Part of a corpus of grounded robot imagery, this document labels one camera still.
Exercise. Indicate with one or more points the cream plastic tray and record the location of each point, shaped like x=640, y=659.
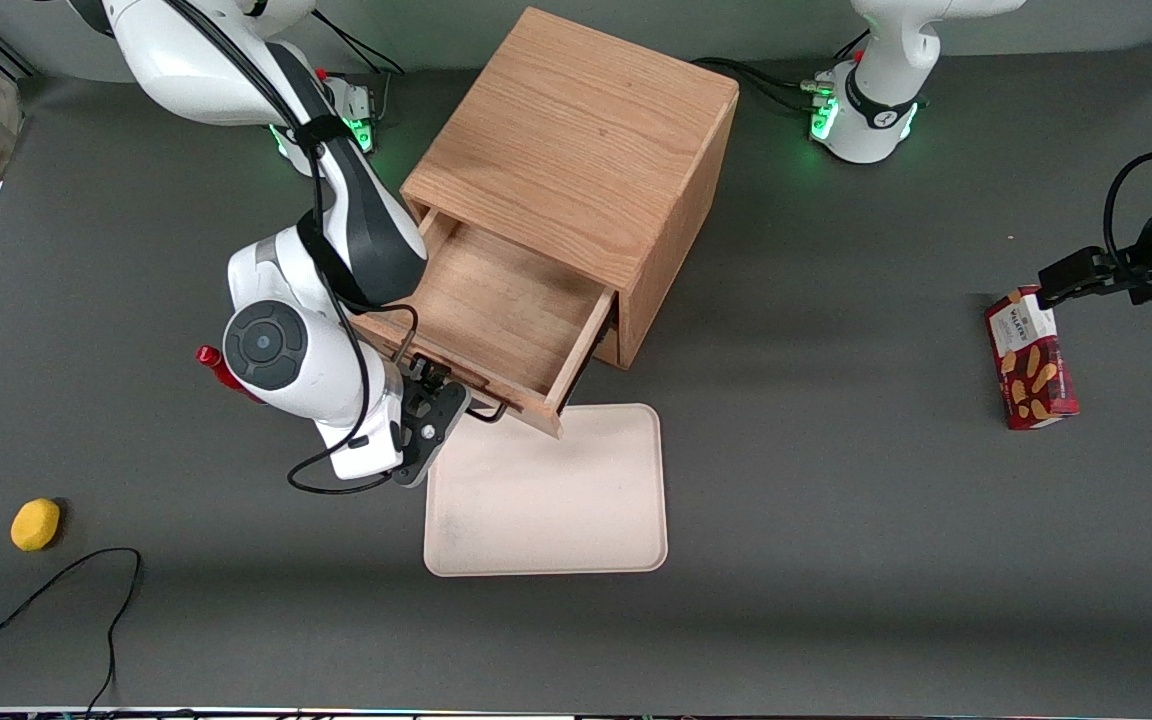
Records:
x=556, y=500

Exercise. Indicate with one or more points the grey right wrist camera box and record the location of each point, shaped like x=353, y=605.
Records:
x=444, y=430

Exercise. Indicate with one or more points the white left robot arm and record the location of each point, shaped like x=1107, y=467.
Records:
x=876, y=100

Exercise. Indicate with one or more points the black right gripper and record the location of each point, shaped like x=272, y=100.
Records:
x=423, y=379

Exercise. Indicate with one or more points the yellow lemon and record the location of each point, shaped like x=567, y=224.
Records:
x=35, y=525

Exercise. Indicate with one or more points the oak wooden drawer cabinet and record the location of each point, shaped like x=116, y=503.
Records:
x=576, y=130

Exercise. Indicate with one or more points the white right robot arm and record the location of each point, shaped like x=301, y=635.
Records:
x=306, y=370

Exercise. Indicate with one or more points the red plastic bottle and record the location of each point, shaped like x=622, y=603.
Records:
x=208, y=356

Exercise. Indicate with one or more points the red cookie box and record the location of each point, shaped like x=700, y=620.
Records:
x=1031, y=370

